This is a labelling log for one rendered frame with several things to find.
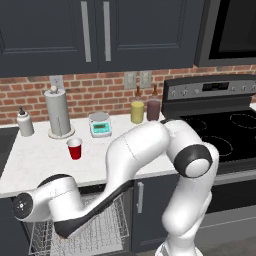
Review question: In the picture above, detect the red plastic cup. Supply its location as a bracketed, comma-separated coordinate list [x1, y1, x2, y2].
[66, 137, 84, 161]

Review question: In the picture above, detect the dark dishwasher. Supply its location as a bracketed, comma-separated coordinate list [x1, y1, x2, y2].
[12, 182, 135, 256]

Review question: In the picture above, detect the dark cupboard door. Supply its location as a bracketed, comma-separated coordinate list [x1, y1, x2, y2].
[131, 173, 182, 254]
[0, 0, 100, 78]
[94, 0, 206, 73]

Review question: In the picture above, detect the dark lower cupboard door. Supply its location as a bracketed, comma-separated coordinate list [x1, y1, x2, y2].
[131, 173, 182, 254]

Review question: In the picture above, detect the yellow liquid bottle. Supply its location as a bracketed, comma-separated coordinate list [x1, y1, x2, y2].
[130, 85, 146, 125]

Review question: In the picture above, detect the teal digital kitchen scale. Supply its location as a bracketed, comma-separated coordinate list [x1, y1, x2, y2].
[88, 111, 113, 139]

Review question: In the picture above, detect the purple liquid bottle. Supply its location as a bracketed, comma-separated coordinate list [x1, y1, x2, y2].
[146, 83, 162, 122]

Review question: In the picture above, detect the grey paper towel roll holder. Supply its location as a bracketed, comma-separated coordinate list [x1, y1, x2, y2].
[43, 85, 76, 140]

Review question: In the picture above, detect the white soap dispenser bottle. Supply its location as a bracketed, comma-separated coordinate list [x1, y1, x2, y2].
[16, 106, 36, 138]

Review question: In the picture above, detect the black stove with oven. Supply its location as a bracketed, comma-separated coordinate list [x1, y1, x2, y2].
[160, 73, 256, 249]

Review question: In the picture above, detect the dark sink basin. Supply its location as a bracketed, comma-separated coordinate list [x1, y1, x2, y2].
[0, 126, 20, 178]

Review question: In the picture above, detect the black microwave oven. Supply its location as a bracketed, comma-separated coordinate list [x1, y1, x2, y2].
[194, 0, 256, 68]

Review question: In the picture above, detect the dark lower cupboard panel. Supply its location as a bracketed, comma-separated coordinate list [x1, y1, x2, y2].
[0, 196, 32, 256]

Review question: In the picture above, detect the grey wall socket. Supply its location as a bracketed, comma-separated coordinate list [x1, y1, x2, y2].
[123, 71, 137, 90]
[139, 70, 153, 89]
[49, 75, 65, 92]

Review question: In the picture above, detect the grey lower cupboard handle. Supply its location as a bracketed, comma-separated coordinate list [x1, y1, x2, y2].
[136, 181, 145, 215]

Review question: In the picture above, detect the grey cupboard door handle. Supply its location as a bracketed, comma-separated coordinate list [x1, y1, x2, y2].
[102, 0, 113, 63]
[80, 0, 93, 64]

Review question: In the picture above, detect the white wire dishwasher rack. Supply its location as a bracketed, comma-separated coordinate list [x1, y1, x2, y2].
[27, 192, 131, 256]

